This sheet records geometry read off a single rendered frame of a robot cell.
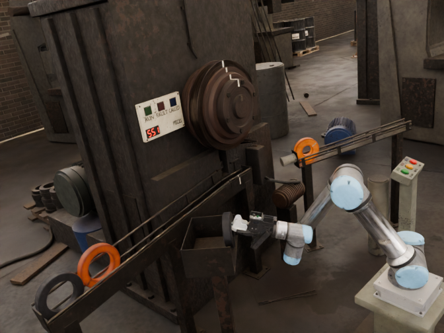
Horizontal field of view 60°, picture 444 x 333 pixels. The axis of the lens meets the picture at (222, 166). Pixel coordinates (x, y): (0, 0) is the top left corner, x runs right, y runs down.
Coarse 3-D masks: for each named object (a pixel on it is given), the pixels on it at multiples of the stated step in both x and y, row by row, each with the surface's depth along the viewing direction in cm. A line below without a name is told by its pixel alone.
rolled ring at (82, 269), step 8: (88, 248) 158; (96, 248) 158; (104, 248) 161; (112, 248) 164; (88, 256) 156; (112, 256) 165; (80, 264) 155; (88, 264) 156; (112, 264) 167; (80, 272) 155; (88, 272) 157; (88, 280) 157; (96, 280) 161; (104, 280) 163
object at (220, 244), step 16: (192, 224) 180; (208, 224) 180; (192, 240) 176; (208, 240) 180; (192, 256) 156; (208, 256) 156; (224, 256) 155; (192, 272) 159; (208, 272) 159; (224, 272) 158; (224, 288) 176; (224, 304) 180; (224, 320) 184
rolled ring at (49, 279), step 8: (56, 272) 149; (64, 272) 149; (72, 272) 153; (48, 280) 145; (56, 280) 147; (64, 280) 149; (72, 280) 152; (80, 280) 154; (40, 288) 144; (48, 288) 145; (80, 288) 155; (40, 296) 143; (72, 296) 155; (40, 304) 143; (40, 312) 144; (48, 312) 146; (56, 312) 149; (64, 312) 151
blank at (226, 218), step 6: (222, 216) 164; (228, 216) 163; (222, 222) 162; (228, 222) 161; (222, 228) 161; (228, 228) 160; (228, 234) 160; (234, 234) 170; (228, 240) 161; (234, 240) 168; (234, 246) 166
